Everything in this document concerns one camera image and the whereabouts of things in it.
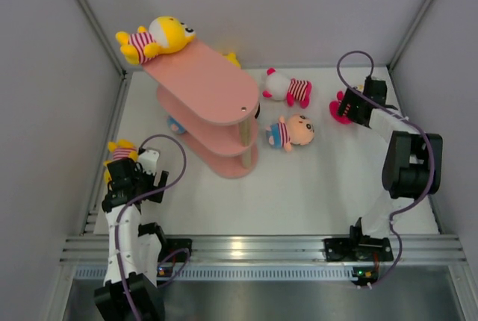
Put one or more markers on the blue plush under shelf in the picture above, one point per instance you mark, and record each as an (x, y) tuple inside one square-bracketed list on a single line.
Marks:
[(175, 126)]

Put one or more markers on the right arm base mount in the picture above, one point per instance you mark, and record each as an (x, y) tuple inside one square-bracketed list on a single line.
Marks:
[(340, 249)]

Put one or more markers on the yellow plush striped shirt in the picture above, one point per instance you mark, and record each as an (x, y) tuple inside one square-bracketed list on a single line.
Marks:
[(120, 149)]

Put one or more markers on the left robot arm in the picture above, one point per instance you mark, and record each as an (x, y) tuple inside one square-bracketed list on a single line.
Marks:
[(129, 290)]

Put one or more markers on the peach-faced boy plush doll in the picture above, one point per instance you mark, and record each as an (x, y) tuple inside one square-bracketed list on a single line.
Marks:
[(296, 130)]

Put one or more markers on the pink plush striped shirt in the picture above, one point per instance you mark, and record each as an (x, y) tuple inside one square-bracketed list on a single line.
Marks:
[(334, 107)]

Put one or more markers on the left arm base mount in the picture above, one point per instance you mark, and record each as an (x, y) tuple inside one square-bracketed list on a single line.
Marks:
[(177, 250)]

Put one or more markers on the white pink-eared plush toy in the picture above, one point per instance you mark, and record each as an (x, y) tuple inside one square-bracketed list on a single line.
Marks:
[(280, 87)]

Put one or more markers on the pink three-tier wooden shelf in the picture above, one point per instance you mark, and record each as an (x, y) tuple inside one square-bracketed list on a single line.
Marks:
[(215, 102)]

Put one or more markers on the slotted grey cable duct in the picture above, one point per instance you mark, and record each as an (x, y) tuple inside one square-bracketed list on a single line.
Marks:
[(194, 272)]

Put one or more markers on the yellow plush behind shelf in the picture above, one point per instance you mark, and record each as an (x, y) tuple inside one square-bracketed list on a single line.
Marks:
[(231, 57)]

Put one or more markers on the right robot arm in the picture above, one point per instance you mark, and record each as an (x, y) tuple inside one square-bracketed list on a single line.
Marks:
[(412, 167)]

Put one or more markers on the aluminium front rail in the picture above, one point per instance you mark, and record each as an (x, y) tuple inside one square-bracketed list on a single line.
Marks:
[(419, 249)]

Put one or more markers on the large yellow plush on shelf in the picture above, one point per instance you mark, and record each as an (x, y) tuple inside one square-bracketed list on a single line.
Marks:
[(165, 35)]

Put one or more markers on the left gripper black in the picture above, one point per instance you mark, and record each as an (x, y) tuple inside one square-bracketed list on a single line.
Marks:
[(137, 169)]

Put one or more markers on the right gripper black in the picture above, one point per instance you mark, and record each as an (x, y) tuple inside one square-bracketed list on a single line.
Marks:
[(352, 97)]

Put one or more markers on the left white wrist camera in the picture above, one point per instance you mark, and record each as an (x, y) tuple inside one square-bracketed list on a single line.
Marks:
[(148, 160)]

